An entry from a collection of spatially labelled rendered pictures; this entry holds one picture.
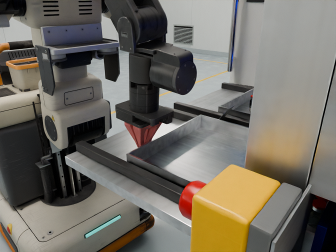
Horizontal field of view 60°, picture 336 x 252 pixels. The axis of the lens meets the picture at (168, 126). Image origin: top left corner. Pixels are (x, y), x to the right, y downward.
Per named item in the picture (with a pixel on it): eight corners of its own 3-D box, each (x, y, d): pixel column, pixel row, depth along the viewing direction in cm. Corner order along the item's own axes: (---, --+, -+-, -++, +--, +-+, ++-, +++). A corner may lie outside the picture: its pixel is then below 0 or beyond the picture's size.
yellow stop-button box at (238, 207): (290, 248, 29) (303, 188, 26) (260, 302, 24) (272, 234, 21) (222, 215, 33) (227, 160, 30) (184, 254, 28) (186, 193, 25)
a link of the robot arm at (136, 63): (145, 43, 55) (122, 47, 51) (172, 49, 51) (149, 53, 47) (144, 79, 58) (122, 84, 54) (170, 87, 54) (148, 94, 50)
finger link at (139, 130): (140, 162, 57) (140, 118, 53) (115, 149, 61) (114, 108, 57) (162, 150, 62) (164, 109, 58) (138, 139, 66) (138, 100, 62)
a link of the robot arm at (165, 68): (153, 9, 53) (116, 15, 47) (205, 14, 46) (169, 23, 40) (156, 72, 59) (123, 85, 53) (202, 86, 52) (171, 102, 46)
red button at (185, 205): (225, 216, 31) (228, 184, 29) (204, 238, 28) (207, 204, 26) (195, 201, 33) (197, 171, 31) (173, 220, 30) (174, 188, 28)
